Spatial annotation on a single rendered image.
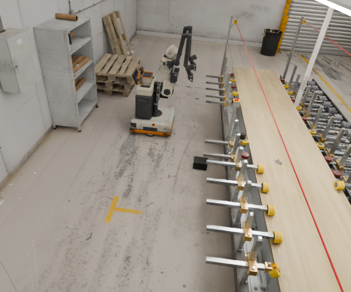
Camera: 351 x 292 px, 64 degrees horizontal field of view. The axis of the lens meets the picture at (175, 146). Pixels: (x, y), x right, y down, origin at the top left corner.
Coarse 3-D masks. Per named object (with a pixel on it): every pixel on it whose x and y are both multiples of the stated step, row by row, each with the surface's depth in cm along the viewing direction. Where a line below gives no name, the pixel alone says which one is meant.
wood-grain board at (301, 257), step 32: (256, 96) 396; (288, 96) 405; (256, 128) 323; (288, 128) 329; (256, 160) 272; (288, 160) 276; (320, 160) 280; (288, 192) 238; (320, 192) 241; (288, 224) 210; (320, 224) 212; (288, 256) 187; (320, 256) 189; (288, 288) 169; (320, 288) 171
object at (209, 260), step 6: (210, 258) 174; (216, 258) 175; (222, 258) 175; (216, 264) 174; (222, 264) 174; (228, 264) 173; (234, 264) 172; (240, 264) 173; (246, 264) 173; (258, 264) 174; (264, 264) 174; (258, 270) 174; (264, 270) 173
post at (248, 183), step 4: (248, 184) 205; (244, 188) 211; (248, 188) 207; (244, 192) 210; (248, 192) 210; (244, 196) 212; (244, 200) 215; (236, 216) 227; (240, 216) 225; (236, 220) 228
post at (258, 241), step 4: (256, 236) 166; (260, 236) 165; (256, 240) 164; (260, 240) 163; (256, 244) 166; (260, 244) 165; (252, 248) 171; (256, 248) 167; (252, 252) 170; (256, 252) 170; (252, 256) 172; (256, 256) 172; (252, 260) 174; (244, 272) 183; (240, 276) 192; (244, 276) 185; (244, 280) 188
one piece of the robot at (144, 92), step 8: (152, 80) 437; (136, 88) 411; (144, 88) 411; (152, 88) 416; (136, 96) 418; (144, 96) 417; (152, 96) 423; (136, 104) 425; (144, 104) 424; (152, 104) 434; (136, 112) 433; (144, 112) 432; (152, 112) 445
